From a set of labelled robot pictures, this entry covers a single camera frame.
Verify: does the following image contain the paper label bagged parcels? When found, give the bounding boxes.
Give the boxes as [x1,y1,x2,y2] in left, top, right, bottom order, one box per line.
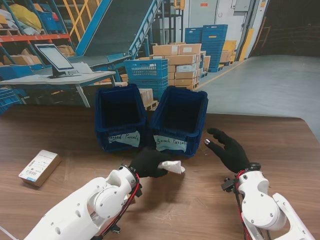
[107,130,141,148]

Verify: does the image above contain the red black left arm cable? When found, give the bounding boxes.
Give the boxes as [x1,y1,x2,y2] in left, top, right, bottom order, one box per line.
[94,172,141,240]

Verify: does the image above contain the paper label boxed parcels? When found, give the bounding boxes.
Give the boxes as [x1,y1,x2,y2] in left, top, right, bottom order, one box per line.
[152,134,188,153]

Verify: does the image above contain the tall cardboard box white label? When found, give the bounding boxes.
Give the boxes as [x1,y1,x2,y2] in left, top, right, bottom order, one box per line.
[18,149,62,188]

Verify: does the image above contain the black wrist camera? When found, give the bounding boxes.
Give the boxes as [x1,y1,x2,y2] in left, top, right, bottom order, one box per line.
[220,177,237,193]
[133,183,144,198]

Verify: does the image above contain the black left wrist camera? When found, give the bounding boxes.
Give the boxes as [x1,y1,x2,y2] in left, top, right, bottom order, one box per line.
[133,183,144,198]

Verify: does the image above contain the white plastic mailer bag parcel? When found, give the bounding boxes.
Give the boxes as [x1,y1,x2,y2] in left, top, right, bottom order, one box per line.
[157,159,186,175]

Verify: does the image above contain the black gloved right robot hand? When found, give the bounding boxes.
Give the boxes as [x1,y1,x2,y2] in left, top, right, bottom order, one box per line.
[204,127,251,174]

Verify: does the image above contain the red black right arm cable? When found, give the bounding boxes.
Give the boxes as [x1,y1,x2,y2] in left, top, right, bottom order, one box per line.
[233,173,254,240]

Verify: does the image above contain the red black arm cable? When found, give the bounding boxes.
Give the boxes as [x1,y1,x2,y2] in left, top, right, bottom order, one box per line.
[233,173,254,240]
[94,172,141,240]

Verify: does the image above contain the printed warehouse backdrop banner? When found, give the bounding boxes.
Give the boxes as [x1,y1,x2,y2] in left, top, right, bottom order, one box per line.
[0,0,320,119]

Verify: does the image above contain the blue bin labelled boxed parcels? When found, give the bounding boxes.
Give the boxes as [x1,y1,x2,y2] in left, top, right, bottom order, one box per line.
[149,85,209,158]

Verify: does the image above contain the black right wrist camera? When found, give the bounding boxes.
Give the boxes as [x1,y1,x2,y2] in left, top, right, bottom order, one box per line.
[220,177,237,193]

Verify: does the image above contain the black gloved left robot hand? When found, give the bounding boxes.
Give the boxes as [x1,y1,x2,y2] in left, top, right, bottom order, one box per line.
[128,147,173,179]

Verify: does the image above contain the blue bin labelled bagged parcels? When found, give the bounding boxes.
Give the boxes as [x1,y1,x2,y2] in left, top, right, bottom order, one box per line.
[94,83,148,153]

